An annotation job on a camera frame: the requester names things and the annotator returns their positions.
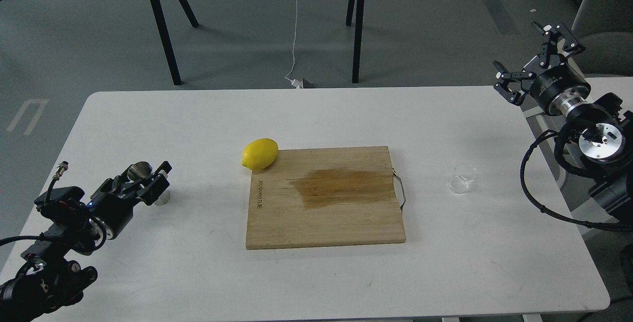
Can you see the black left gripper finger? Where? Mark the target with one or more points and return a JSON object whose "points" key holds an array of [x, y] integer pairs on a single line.
{"points": [[153, 183], [136, 190]]}

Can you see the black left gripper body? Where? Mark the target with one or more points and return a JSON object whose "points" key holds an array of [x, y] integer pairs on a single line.
{"points": [[113, 212]]}

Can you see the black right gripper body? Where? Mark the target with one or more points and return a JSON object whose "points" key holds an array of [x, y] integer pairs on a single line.
{"points": [[555, 85]]}

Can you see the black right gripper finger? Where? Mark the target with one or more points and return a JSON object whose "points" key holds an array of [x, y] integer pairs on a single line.
{"points": [[558, 44], [515, 86]]}

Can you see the steel double jigger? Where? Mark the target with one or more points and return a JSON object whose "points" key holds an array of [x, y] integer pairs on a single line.
{"points": [[146, 178]]}

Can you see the small clear glass cup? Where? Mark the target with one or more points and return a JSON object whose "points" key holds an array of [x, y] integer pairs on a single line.
{"points": [[463, 177]]}

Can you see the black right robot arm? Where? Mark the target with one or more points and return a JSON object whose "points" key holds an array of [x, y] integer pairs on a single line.
{"points": [[596, 140]]}

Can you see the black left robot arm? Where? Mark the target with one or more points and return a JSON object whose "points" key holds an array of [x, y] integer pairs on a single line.
{"points": [[47, 281]]}

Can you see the grey office chair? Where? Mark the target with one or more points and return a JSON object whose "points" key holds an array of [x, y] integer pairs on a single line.
{"points": [[605, 28]]}

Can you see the yellow lemon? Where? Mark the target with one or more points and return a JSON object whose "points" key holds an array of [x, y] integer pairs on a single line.
{"points": [[259, 154]]}

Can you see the bamboo cutting board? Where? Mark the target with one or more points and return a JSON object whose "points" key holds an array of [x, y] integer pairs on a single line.
{"points": [[325, 197]]}

